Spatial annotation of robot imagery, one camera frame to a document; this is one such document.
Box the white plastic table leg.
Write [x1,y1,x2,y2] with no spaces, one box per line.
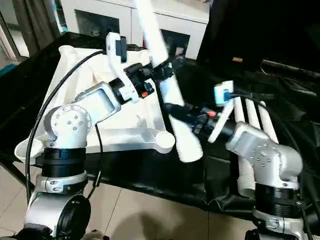
[234,97,256,198]
[258,101,280,145]
[134,0,203,163]
[244,98,271,141]

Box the white plastic table top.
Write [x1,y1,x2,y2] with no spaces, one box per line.
[14,46,176,166]

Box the black work mat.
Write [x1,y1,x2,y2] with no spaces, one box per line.
[0,31,320,216]

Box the white glass-door cabinet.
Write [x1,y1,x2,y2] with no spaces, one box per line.
[59,0,210,61]

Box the black backdrop cloth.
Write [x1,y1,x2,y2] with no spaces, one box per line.
[197,0,320,74]

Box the teal fabric object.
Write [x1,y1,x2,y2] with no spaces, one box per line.
[0,63,20,77]

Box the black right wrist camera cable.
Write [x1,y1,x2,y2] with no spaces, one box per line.
[232,91,314,240]

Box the grey sliding door frame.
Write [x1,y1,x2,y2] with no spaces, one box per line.
[0,11,24,59]

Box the black folding table frame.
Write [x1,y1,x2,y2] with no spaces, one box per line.
[0,157,36,191]

